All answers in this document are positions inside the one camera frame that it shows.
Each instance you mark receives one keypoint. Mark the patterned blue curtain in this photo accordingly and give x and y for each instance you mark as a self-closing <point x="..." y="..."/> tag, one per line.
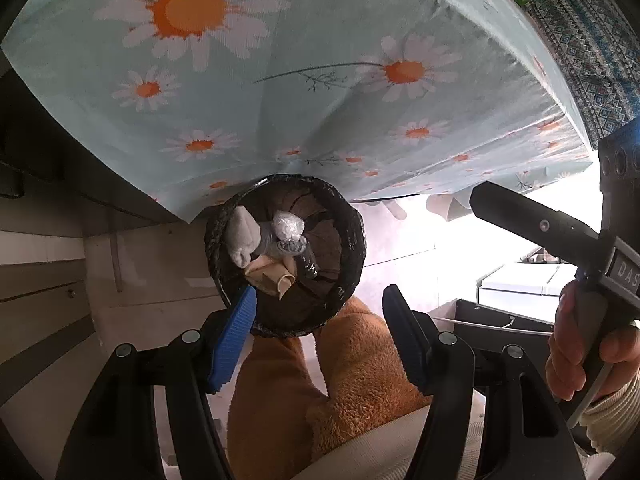
<point x="585" y="50"/>

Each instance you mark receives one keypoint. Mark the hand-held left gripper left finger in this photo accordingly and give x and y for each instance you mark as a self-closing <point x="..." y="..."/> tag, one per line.
<point x="232" y="340"/>

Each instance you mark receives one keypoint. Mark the daisy print blue tablecloth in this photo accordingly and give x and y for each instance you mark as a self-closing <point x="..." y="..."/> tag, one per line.
<point x="300" y="85"/>

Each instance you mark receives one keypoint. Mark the cream sweater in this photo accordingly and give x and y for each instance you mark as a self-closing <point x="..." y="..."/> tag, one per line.
<point x="390" y="450"/>

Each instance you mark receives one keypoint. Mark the white box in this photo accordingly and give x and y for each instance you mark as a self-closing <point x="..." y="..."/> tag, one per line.
<point x="525" y="282"/>

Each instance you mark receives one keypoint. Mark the kitchen cabinet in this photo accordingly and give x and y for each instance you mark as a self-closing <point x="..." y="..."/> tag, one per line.
<point x="60" y="270"/>

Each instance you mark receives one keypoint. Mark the person's right hand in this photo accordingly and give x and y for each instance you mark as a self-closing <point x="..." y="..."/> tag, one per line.
<point x="567" y="350"/>

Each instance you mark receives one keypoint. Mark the person's left leg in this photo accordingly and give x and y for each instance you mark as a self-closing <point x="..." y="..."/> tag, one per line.
<point x="270" y="400"/>

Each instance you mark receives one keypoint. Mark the clear bag with white filling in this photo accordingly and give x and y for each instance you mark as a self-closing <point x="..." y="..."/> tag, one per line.
<point x="287" y="226"/>

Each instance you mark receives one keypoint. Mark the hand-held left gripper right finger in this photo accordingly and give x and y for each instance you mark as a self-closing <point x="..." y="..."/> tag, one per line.
<point x="405" y="340"/>

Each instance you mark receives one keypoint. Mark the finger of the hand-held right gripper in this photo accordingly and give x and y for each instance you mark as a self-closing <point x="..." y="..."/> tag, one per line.
<point x="540" y="225"/>

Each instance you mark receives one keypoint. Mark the brown paper bag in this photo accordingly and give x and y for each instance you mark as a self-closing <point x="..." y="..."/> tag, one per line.
<point x="272" y="275"/>

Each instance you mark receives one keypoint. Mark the black mesh bin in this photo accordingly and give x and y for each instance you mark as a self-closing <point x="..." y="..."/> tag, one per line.
<point x="340" y="260"/>

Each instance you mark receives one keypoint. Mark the clear plastic cup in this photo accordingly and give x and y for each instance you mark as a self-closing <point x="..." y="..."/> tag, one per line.
<point x="301" y="256"/>

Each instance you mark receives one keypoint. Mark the large white paper bag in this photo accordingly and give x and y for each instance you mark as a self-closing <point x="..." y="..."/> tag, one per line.
<point x="242" y="237"/>

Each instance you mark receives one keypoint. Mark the person's right forearm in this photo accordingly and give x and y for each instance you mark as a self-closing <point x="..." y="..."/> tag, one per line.
<point x="620" y="407"/>

